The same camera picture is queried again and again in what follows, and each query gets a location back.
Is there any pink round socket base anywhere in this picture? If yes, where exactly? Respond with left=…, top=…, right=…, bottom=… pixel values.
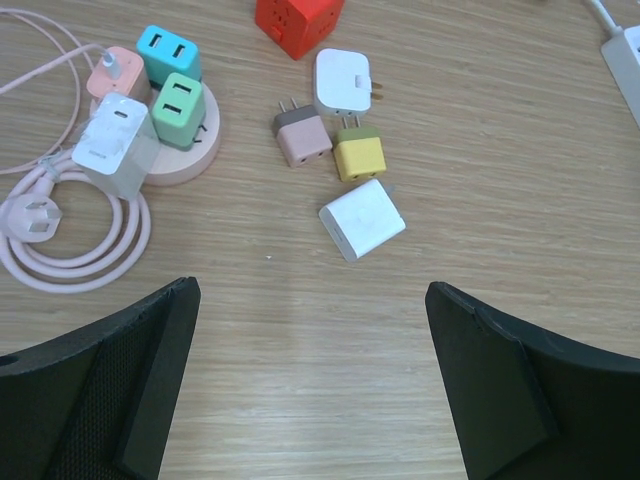
left=89, top=82, right=223, bottom=188

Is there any white square charger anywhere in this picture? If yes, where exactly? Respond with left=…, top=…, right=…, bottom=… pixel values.
left=313, top=48, right=374, bottom=117

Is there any green plug adapter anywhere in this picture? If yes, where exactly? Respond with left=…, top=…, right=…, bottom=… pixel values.
left=151, top=72, right=206, bottom=150

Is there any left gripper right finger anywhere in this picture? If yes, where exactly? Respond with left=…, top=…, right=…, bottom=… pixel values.
left=425, top=282, right=639, bottom=479

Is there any red cube plug adapter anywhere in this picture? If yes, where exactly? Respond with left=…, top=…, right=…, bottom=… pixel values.
left=255, top=0, right=345, bottom=60

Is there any white 80W charger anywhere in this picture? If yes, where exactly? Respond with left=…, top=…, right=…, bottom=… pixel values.
left=319, top=179, right=406, bottom=262

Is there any small pink plug adapter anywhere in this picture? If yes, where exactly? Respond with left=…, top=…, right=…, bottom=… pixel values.
left=86, top=46, right=151, bottom=103

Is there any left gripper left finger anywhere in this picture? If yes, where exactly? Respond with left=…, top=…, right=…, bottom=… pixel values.
left=1, top=277, right=200, bottom=479

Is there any white power strip cable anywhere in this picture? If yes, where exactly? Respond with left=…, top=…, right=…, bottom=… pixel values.
left=582, top=0, right=626, bottom=39

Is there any white power strip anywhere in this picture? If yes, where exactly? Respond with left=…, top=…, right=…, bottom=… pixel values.
left=601, top=25, right=640, bottom=124

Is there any pink beige charger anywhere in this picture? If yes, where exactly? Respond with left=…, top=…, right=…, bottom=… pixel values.
left=271, top=99, right=332, bottom=168

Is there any teal plug adapter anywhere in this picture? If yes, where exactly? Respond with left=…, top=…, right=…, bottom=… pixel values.
left=136, top=25, right=202, bottom=87

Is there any yellow small plug adapter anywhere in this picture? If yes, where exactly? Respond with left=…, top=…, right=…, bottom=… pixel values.
left=333, top=116, right=387, bottom=182

